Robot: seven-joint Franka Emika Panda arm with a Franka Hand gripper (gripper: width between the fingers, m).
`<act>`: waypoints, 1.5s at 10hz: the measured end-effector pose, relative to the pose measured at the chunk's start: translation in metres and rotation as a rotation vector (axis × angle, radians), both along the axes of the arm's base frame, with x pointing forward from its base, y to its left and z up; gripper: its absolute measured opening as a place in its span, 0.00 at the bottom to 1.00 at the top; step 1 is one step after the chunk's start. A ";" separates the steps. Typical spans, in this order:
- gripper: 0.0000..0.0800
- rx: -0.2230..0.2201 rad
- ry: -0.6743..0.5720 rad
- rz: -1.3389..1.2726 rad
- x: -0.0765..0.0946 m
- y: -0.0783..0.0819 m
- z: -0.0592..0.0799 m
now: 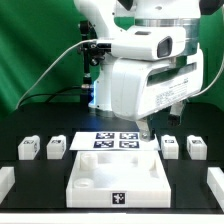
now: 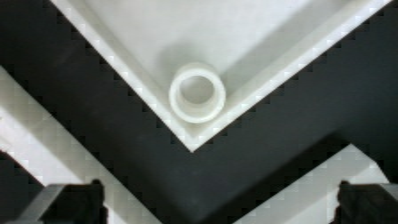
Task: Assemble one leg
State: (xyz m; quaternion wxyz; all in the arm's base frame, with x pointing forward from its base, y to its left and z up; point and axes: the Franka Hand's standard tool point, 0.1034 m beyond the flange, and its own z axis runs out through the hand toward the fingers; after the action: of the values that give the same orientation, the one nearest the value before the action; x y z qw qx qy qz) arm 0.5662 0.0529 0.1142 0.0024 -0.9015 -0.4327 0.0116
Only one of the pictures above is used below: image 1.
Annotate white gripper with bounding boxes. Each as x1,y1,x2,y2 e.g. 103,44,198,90
111,50,203,142

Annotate white square table top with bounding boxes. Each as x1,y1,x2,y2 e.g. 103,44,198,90
66,151,171,208

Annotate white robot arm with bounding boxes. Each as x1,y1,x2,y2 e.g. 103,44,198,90
74,0,224,141

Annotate white right obstacle block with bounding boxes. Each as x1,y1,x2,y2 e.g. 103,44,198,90
207,167,224,212

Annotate white obstacle block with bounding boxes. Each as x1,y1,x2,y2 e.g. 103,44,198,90
207,167,224,212
0,167,15,204

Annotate white marker sheet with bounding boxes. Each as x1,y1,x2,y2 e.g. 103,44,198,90
70,132,160,151

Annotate white left obstacle block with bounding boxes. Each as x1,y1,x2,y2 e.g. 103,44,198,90
0,167,15,204

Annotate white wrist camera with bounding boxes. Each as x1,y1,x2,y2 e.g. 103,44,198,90
96,26,186,61

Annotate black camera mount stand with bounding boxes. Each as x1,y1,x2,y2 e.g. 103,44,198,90
78,20,104,104

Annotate black cable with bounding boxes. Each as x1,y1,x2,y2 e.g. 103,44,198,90
16,85,84,109

